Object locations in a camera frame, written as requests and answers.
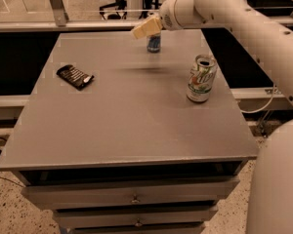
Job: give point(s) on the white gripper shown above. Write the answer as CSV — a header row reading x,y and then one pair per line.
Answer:
x,y
168,18

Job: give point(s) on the red bull can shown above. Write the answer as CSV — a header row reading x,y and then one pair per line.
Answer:
x,y
153,43

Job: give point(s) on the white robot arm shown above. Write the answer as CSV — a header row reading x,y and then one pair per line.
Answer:
x,y
270,44

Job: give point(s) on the white green 7up can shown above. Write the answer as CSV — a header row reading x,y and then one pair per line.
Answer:
x,y
201,78

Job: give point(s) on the black rxbar chocolate bar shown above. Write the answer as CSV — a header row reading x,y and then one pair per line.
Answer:
x,y
75,77

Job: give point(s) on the black office chair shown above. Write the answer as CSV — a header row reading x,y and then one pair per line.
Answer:
x,y
114,11

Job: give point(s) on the grey metal railing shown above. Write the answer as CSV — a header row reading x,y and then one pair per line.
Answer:
x,y
43,15

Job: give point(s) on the grey drawer cabinet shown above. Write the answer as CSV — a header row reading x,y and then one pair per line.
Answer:
x,y
132,131

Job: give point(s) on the top drawer knob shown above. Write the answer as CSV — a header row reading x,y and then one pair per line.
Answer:
x,y
135,200

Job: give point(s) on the drawer knob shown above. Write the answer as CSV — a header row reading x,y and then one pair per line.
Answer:
x,y
135,200
138,224

